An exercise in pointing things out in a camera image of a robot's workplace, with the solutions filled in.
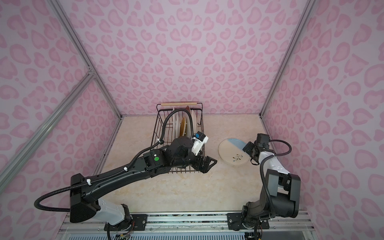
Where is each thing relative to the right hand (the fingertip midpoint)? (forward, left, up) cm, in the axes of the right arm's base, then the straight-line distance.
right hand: (250, 148), depth 91 cm
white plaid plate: (+19, +50, -3) cm, 53 cm away
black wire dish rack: (+26, +58, +8) cm, 64 cm away
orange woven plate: (+11, +42, +6) cm, 44 cm away
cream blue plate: (+2, +11, -7) cm, 13 cm away
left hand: (-17, +26, +21) cm, 37 cm away
